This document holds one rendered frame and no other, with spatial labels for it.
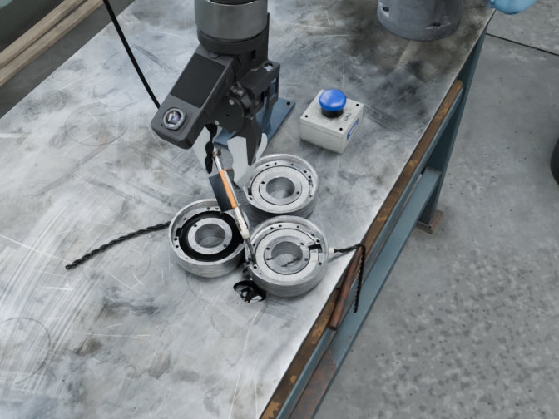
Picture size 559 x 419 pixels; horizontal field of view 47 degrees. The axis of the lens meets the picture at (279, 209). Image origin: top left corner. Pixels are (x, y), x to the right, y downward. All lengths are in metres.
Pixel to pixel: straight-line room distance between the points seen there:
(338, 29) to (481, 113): 1.14
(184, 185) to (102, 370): 0.29
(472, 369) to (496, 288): 0.25
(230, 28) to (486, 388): 1.24
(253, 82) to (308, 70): 0.38
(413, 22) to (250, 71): 0.48
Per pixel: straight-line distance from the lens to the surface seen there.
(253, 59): 0.73
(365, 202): 0.90
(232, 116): 0.72
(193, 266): 0.81
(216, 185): 0.79
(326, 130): 0.93
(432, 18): 1.16
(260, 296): 0.81
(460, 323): 1.75
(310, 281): 0.78
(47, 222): 0.94
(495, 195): 2.02
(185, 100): 0.68
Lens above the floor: 1.51
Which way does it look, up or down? 53 degrees down
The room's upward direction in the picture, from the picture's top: 2 degrees counter-clockwise
